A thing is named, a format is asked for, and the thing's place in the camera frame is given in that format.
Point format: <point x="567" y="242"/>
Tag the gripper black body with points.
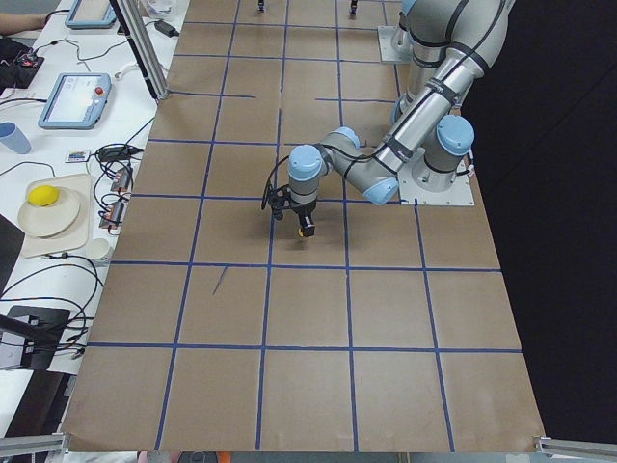
<point x="302" y="211"/>

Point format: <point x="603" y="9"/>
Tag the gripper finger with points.
<point x="306" y="222"/>

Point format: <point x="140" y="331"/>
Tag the yellow push button switch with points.
<point x="306" y="232"/>

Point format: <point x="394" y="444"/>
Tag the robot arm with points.
<point x="401" y="41"/>
<point x="453" y="43"/>

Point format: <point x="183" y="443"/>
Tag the person forearm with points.
<point x="11" y="24"/>

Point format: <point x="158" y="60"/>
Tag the black device on stand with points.
<point x="30" y="336"/>

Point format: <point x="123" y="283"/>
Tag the white paper cup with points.
<point x="99" y="251"/>

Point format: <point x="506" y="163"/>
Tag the beige tray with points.
<point x="78" y="233"/>

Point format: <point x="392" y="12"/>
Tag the black power adapter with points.
<point x="166" y="28"/>

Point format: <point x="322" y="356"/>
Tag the small colourful card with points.
<point x="79" y="156"/>

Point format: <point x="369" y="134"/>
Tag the near teach pendant tablet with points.
<point x="77" y="101"/>

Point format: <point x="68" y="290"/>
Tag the teach pendant tablet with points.
<point x="90" y="14"/>
<point x="77" y="101"/>

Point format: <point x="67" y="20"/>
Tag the beige round plate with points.
<point x="49" y="220"/>

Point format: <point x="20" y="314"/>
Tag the yellow lemon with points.
<point x="43" y="195"/>

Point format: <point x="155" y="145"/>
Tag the far teach pendant tablet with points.
<point x="90" y="14"/>

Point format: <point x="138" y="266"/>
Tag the blue plastic cup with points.
<point x="13" y="138"/>

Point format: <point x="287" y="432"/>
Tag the aluminium frame post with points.
<point x="128" y="15"/>

